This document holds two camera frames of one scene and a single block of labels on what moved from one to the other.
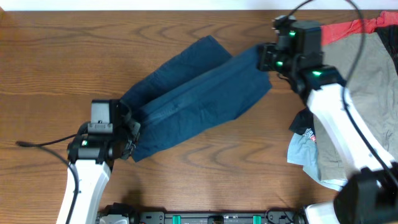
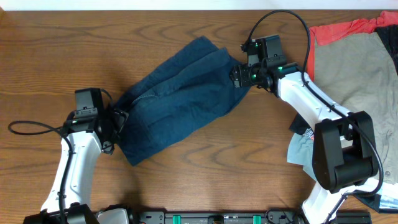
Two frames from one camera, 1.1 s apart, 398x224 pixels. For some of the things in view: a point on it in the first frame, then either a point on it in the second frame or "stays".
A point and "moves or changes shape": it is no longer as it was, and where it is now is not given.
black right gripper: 265,57 -> 239,75
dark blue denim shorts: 203,88 moves or changes shape
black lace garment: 388,34 stays
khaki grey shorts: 374,88 stays
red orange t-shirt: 330,33 stays
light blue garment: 303,150 stays
